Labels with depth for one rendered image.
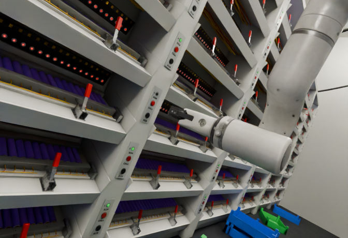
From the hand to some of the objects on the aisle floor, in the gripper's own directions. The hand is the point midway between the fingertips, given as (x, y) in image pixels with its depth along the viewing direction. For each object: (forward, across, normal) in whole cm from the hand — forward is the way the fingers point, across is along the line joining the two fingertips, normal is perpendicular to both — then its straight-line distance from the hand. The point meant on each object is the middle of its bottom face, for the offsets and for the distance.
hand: (175, 112), depth 67 cm
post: (+20, 0, +60) cm, 63 cm away
